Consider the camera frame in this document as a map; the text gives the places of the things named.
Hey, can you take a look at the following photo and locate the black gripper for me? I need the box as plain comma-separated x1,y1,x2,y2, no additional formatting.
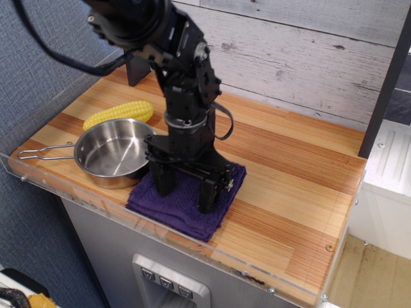
144,108,234,214

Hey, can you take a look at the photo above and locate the purple cloth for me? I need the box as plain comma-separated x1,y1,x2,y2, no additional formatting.
126,164,247,242

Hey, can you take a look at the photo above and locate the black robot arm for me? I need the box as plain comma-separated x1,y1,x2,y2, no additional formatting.
89,1,233,213

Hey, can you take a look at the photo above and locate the stainless steel pan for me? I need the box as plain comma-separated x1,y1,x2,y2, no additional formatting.
17,119,156,189

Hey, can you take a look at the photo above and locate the yellow toy corn cob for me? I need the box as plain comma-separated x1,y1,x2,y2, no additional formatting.
83,100,154,131

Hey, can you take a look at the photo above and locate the silver dispenser button panel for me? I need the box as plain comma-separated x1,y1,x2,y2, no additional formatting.
132,253,211,308

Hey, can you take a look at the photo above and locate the grey toy kitchen cabinet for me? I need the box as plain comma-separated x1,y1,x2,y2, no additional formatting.
62,200,293,307

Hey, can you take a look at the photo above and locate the yellow object bottom left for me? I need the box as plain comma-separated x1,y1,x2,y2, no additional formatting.
28,293,58,308

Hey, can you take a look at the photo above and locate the white ribbed sink unit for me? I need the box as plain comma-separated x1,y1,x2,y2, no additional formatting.
348,120,410,259

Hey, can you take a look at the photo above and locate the dark left upright post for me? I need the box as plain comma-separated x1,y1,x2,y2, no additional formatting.
126,57,151,87

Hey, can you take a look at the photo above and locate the dark upright post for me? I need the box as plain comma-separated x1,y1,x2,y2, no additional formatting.
126,57,151,87
358,8,410,158

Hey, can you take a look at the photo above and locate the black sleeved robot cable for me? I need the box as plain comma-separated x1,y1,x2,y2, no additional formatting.
12,0,136,78

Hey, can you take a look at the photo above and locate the dark right upright post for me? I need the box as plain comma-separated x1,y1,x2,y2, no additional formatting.
358,8,410,158

